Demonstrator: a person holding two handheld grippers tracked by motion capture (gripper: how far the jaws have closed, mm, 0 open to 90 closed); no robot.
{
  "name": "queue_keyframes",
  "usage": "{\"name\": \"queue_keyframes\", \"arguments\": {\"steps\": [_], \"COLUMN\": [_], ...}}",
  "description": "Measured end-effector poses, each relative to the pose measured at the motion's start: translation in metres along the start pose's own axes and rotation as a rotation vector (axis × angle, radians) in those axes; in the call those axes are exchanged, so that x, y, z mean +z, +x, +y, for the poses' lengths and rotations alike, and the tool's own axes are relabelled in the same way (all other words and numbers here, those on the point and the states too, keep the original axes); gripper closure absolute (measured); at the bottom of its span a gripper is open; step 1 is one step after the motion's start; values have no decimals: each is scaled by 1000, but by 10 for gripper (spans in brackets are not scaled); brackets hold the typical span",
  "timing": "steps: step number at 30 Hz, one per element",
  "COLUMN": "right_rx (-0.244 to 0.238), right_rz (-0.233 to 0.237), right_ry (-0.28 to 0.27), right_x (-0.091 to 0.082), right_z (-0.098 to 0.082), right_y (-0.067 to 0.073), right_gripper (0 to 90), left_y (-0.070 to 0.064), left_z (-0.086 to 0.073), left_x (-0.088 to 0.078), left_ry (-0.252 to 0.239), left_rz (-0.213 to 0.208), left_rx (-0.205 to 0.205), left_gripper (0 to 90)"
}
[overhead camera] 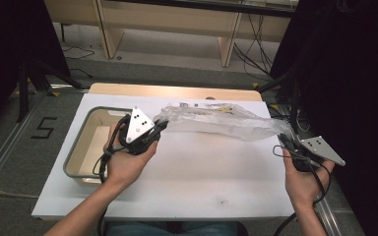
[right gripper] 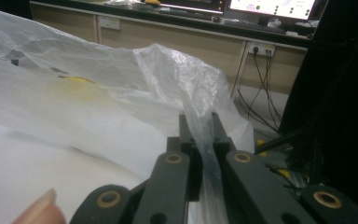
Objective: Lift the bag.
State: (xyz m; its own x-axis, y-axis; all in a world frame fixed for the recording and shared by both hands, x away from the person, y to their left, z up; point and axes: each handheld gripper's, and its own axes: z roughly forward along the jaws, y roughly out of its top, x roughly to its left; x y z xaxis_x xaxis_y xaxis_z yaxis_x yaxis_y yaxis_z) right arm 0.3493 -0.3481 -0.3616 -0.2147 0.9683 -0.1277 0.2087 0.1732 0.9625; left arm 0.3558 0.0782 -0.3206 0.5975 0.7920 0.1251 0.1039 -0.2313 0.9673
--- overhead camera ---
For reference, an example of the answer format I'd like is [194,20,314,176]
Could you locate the thin black floor cable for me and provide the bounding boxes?
[62,44,96,61]

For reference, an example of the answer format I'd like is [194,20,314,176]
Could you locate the beige bin with grey rim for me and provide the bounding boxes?
[62,105,136,185]

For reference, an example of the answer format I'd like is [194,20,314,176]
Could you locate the wooden table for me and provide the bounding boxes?
[88,82,264,102]

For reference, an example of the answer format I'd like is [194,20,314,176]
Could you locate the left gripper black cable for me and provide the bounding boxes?
[92,113,132,236]

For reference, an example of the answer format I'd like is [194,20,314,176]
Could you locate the white board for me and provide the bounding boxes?
[31,92,296,221]

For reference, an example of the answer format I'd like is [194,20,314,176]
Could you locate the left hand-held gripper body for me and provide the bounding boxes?
[119,106,160,155]

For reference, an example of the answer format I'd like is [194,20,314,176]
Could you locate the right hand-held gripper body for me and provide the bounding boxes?
[289,135,347,173]

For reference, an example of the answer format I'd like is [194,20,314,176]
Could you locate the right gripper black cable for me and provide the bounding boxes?
[271,144,333,236]

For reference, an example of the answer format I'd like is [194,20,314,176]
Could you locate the clear printed plastic bag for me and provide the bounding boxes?
[153,101,293,143]

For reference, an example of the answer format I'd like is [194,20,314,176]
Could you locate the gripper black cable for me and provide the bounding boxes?
[92,113,132,236]
[271,144,333,236]

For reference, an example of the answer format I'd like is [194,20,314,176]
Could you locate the person's legs in jeans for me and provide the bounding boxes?
[106,220,244,236]

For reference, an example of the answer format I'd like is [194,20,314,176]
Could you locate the bundle of black floor cables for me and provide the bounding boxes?
[231,13,279,80]

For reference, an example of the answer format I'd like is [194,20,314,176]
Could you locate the person's right hand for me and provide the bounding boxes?
[283,149,336,209]

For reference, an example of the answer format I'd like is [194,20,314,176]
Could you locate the person's left hand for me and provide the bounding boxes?
[103,123,158,192]

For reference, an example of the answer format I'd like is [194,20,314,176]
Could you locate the black curtain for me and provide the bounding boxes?
[0,0,72,139]
[270,0,378,236]

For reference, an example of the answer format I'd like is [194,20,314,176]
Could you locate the metal floor rail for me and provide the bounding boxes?
[274,104,344,236]
[0,92,52,200]

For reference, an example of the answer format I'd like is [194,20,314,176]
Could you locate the black tripod stand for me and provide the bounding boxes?
[257,70,302,135]
[15,58,84,123]

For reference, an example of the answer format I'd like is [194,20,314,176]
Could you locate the long wooden desk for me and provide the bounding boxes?
[43,0,298,68]

